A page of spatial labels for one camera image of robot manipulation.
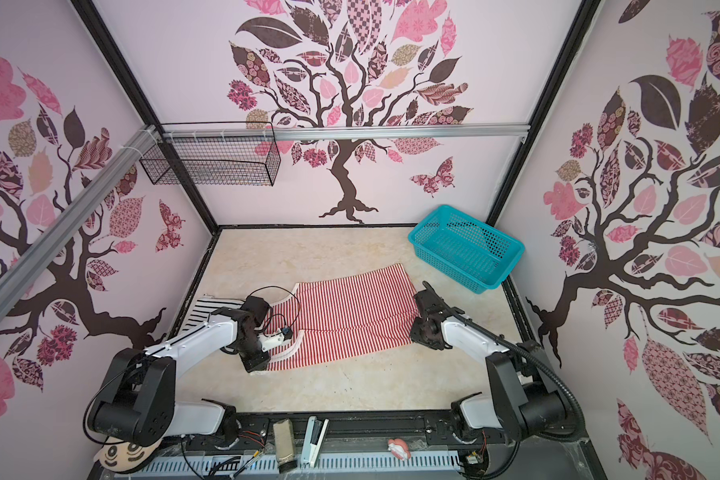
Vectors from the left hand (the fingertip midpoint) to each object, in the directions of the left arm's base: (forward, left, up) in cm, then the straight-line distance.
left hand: (256, 363), depth 85 cm
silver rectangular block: (-20, -13, +3) cm, 24 cm away
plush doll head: (-21, +21, +9) cm, 31 cm away
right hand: (+9, -49, +1) cm, 50 cm away
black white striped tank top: (+18, +20, +2) cm, 27 cm away
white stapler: (-18, -20, +3) cm, 27 cm away
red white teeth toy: (-21, -40, +6) cm, 46 cm away
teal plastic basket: (+44, -71, 0) cm, 83 cm away
